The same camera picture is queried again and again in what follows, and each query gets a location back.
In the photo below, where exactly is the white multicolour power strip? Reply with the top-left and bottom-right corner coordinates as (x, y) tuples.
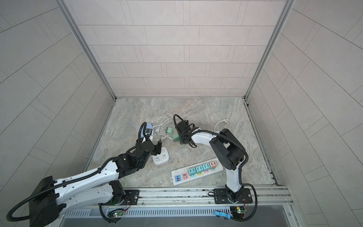
(170, 158), (224, 186)

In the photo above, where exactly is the light teal plug adapter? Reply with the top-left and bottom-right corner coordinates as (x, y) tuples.
(202, 163), (210, 171)

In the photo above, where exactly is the pink plug adapter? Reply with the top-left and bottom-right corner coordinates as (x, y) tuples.
(209, 161), (217, 169)

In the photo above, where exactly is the dark teal plug adapter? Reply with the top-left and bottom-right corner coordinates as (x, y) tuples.
(195, 166), (203, 174)

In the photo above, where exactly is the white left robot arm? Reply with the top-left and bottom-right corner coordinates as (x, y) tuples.
(6, 122), (162, 227)

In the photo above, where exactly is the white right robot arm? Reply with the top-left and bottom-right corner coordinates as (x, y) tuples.
(173, 114), (257, 203)

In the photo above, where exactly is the green plug adapter upper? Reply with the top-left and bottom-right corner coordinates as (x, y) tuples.
(165, 127), (173, 135)

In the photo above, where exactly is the white square power socket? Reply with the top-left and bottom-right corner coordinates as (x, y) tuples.
(152, 147), (169, 166)

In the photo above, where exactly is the blue square power socket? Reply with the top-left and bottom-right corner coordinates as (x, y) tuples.
(138, 122), (147, 138)

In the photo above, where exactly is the blue connector tag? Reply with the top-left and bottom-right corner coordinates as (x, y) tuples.
(214, 211), (231, 219)

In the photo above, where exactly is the white cable of blue socket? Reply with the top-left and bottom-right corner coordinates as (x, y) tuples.
(152, 117), (174, 134)

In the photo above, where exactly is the white round plug with cable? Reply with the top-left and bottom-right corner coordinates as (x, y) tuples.
(214, 119), (230, 133)

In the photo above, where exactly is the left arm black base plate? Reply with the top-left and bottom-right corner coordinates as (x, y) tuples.
(110, 190), (140, 206)

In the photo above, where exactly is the left circuit board with wires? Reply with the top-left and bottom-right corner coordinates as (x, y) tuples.
(107, 209), (125, 218)

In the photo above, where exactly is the circuit board with wires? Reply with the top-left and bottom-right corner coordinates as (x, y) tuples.
(230, 206), (248, 221)
(107, 209), (125, 218)

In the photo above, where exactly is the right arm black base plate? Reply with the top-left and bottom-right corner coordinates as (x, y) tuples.
(213, 187), (253, 204)

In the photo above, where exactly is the right circuit board with wires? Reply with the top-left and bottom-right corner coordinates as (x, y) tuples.
(230, 206), (248, 221)

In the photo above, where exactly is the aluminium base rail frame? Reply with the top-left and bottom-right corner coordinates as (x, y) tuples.
(50, 185), (301, 227)

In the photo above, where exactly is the metal corner wall profile right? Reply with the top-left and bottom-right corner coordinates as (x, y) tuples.
(244, 0), (295, 102)

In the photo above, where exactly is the metal corner wall profile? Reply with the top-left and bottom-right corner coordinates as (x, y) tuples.
(55, 0), (117, 101)
(244, 0), (295, 102)

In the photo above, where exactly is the metal corner wall profile left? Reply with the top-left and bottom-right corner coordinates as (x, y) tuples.
(55, 0), (117, 101)

